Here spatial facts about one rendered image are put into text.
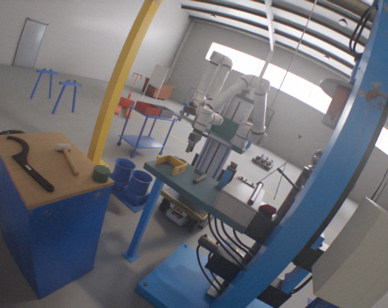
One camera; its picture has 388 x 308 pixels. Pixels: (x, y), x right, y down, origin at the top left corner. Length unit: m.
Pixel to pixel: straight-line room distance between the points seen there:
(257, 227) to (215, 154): 1.37
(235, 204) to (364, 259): 0.74
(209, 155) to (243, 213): 1.56
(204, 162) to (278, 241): 1.70
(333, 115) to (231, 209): 0.90
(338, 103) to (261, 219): 0.94
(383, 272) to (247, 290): 0.93
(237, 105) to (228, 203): 1.58
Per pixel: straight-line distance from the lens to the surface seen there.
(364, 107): 1.22
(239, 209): 1.20
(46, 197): 1.09
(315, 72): 15.40
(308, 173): 1.63
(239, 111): 2.55
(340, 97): 1.53
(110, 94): 2.99
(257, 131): 2.13
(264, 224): 1.50
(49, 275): 1.59
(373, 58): 1.32
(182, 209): 2.57
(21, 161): 1.30
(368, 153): 1.39
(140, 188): 2.67
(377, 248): 0.86
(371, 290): 0.99
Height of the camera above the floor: 1.63
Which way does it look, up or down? 17 degrees down
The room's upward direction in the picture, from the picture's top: 25 degrees clockwise
